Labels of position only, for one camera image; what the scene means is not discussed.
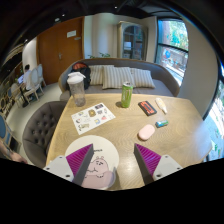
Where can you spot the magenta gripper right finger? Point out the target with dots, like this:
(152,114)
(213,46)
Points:
(152,165)

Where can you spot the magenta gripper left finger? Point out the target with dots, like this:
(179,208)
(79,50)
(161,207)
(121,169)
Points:
(72,167)

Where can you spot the pink computer mouse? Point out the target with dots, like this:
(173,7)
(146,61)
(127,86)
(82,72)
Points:
(146,132)

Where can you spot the small teal pack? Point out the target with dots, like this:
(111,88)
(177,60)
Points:
(160,124)

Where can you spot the white sticker sheet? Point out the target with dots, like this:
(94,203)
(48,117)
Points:
(91,118)

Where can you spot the grey tufted armchair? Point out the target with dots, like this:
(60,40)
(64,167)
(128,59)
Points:
(39,130)

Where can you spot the cream white tube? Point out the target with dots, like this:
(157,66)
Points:
(161,105)

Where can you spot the green drink can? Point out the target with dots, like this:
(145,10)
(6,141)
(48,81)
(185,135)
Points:
(127,90)

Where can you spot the grey curved sofa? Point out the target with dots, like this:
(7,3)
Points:
(165,83)

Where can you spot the clear plastic shaker bottle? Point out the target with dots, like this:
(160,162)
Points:
(76,84)

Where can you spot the striped cushion right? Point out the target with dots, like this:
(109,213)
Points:
(142,78)

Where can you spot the striped cushion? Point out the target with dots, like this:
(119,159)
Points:
(142,78)
(101,74)
(115,77)

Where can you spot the white chair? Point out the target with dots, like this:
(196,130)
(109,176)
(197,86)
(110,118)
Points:
(33,83)

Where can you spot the striped cushion middle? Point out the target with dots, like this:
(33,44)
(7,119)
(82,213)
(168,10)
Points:
(115,77)

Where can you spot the striped cushion left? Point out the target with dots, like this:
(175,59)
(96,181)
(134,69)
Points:
(101,74)

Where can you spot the black and orange backpack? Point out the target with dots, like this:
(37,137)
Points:
(85,70)

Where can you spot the seated person in white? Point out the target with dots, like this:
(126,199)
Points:
(24,77)

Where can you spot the wooden door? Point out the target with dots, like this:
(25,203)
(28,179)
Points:
(60,46)

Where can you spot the glass display cabinet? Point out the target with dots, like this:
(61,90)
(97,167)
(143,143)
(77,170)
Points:
(132,41)

